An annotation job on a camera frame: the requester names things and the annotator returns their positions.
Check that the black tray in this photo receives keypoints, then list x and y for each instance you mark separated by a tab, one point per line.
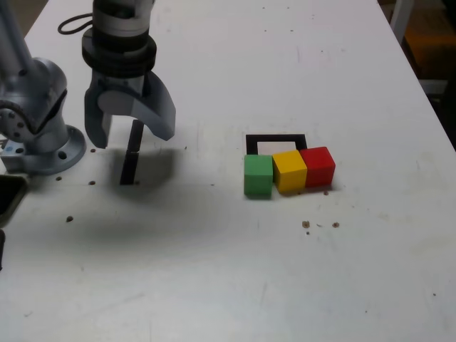
7	196

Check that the green cube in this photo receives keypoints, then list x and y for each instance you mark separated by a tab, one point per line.
258	178

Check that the yellow cube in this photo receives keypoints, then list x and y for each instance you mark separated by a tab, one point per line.
290	172

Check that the black tape square outline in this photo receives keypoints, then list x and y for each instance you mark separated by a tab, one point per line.
251	142

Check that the black tape strip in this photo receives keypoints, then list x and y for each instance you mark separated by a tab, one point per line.
128	167

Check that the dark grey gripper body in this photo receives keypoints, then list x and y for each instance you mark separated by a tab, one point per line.
121	80

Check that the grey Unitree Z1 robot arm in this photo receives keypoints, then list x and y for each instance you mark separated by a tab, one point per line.
39	107

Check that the yellow-brown box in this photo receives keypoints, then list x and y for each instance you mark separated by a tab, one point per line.
431	50

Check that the red cube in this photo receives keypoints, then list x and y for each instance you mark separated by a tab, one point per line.
318	167

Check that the small dark object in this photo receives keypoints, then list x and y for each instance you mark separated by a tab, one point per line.
1	249

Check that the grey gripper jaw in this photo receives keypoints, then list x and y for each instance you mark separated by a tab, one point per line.
160	114
94	124

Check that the white furniture frame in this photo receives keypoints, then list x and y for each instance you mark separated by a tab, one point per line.
400	18

